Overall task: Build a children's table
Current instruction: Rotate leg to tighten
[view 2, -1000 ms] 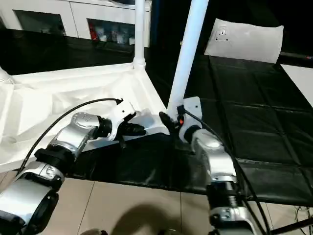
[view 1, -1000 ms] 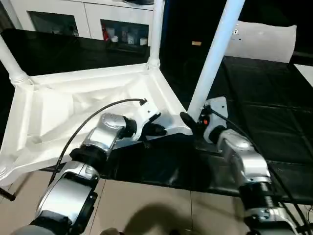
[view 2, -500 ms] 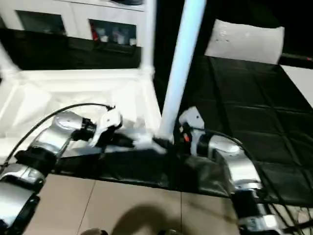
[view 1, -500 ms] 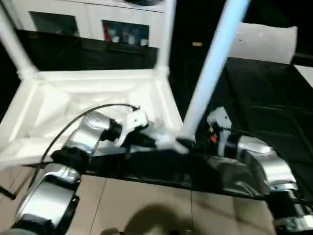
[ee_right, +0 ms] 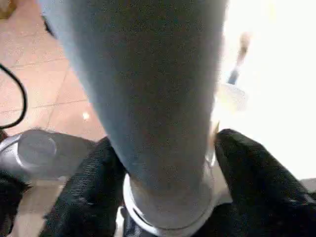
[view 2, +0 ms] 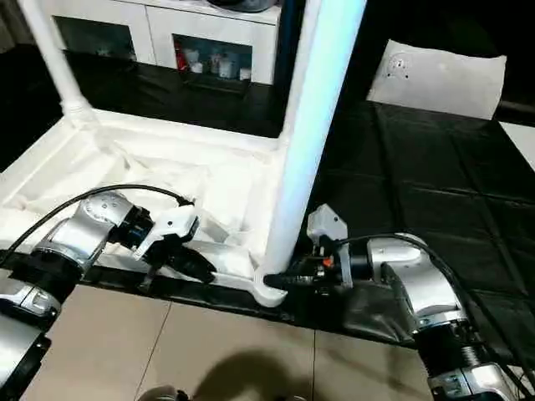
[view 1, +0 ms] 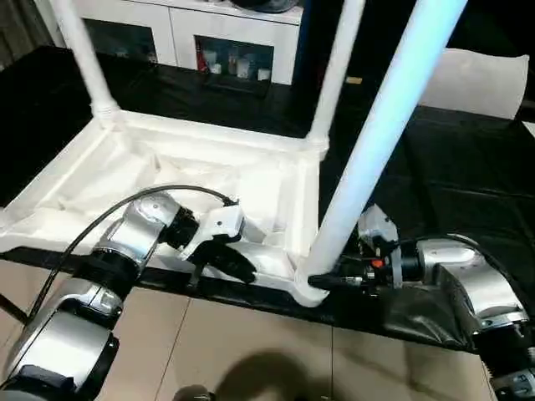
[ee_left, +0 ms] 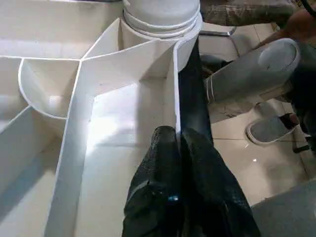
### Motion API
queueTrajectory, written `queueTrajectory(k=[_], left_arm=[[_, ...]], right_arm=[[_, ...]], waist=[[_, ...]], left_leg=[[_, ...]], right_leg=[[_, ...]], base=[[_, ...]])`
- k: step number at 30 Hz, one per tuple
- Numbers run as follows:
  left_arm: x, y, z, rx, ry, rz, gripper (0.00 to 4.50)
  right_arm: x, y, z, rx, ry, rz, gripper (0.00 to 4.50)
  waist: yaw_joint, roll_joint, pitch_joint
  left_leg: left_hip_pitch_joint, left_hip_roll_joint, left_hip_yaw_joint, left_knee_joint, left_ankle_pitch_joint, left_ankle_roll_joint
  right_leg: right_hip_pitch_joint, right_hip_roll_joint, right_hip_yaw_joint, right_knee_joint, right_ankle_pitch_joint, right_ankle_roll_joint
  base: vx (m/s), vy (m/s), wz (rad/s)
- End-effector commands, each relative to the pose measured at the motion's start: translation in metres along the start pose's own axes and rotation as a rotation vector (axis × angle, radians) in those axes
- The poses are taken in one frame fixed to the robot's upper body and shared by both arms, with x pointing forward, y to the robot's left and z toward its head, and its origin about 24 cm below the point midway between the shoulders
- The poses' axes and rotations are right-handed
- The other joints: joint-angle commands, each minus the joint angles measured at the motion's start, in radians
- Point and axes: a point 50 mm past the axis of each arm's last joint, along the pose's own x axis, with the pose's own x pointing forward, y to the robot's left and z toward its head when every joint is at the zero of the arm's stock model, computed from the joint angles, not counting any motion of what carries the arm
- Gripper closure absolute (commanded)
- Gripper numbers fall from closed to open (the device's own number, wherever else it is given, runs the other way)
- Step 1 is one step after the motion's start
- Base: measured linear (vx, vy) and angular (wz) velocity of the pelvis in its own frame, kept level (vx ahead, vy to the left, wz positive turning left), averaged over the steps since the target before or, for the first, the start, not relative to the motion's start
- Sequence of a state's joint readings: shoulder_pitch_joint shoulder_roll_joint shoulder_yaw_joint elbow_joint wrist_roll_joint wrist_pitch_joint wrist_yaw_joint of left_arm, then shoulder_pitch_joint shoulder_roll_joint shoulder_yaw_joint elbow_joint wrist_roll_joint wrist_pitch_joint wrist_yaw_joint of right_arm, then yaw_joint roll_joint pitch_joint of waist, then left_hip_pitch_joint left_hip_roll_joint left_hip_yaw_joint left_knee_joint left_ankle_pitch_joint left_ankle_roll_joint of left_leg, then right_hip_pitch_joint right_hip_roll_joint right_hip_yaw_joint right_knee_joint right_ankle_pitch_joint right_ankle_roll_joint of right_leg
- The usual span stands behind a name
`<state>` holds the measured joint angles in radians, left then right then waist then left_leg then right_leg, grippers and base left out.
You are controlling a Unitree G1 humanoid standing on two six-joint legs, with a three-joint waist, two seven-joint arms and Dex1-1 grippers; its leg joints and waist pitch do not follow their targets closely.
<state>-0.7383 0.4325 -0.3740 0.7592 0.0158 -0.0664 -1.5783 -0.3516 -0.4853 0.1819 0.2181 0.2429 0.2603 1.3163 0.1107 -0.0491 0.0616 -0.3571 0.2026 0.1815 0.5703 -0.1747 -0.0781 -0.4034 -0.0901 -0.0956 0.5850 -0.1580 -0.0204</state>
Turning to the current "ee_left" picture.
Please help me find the black folding stand leg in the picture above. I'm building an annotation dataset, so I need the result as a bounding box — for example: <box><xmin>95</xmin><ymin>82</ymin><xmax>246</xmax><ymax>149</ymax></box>
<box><xmin>291</xmin><ymin>112</ymin><xmax>316</xmax><ymax>155</ymax></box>

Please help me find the black work mat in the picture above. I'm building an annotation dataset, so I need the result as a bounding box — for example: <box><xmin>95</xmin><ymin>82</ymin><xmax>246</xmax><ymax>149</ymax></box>
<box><xmin>177</xmin><ymin>39</ymin><xmax>214</xmax><ymax>145</ymax></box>

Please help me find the grey robot body shell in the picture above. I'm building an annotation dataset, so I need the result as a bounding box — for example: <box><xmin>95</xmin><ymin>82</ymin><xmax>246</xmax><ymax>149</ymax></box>
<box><xmin>251</xmin><ymin>177</ymin><xmax>316</xmax><ymax>237</ymax></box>

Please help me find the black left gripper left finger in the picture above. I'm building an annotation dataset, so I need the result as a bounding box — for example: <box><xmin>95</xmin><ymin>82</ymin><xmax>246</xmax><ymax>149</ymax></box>
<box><xmin>121</xmin><ymin>125</ymin><xmax>183</xmax><ymax>237</ymax></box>

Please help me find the person in grey trousers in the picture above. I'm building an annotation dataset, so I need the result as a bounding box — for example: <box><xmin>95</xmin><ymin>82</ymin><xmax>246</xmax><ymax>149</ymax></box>
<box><xmin>204</xmin><ymin>38</ymin><xmax>303</xmax><ymax>125</ymax></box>

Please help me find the bare person forearm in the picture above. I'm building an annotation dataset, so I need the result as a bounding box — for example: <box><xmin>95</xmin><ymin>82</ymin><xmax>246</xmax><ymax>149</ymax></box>
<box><xmin>276</xmin><ymin>7</ymin><xmax>316</xmax><ymax>48</ymax></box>

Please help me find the grey white shoe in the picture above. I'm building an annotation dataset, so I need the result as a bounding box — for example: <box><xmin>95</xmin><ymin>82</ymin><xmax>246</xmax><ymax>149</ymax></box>
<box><xmin>245</xmin><ymin>114</ymin><xmax>300</xmax><ymax>147</ymax></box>

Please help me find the white plastic table leg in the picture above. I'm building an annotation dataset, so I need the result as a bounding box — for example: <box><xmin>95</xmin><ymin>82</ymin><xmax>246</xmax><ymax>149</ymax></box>
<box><xmin>121</xmin><ymin>0</ymin><xmax>202</xmax><ymax>39</ymax></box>

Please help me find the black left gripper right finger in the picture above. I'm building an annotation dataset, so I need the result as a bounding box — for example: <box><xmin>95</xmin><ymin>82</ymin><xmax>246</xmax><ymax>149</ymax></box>
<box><xmin>180</xmin><ymin>128</ymin><xmax>261</xmax><ymax>237</ymax></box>

